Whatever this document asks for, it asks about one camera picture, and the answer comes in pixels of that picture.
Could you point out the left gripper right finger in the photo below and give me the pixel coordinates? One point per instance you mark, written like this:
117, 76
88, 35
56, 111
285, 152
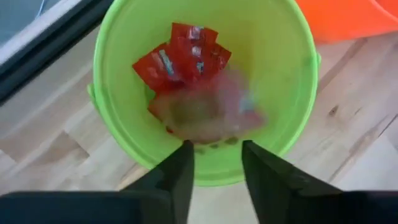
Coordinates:
270, 186

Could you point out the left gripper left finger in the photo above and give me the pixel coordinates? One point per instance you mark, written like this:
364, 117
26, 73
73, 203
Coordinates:
175, 180

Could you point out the clear candy bag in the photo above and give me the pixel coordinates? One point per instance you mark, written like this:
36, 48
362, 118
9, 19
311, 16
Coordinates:
217, 109

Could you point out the red candy pack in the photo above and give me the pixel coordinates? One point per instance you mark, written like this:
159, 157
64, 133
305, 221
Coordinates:
152, 70
192, 37
219, 60

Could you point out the green plastic bucket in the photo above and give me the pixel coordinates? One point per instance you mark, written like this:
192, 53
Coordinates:
273, 46

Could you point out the orange jack-o-lantern bucket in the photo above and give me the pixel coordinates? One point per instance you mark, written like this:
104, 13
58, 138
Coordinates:
342, 21

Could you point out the black aluminium table frame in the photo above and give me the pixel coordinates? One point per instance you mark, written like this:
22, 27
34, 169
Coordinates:
46, 56

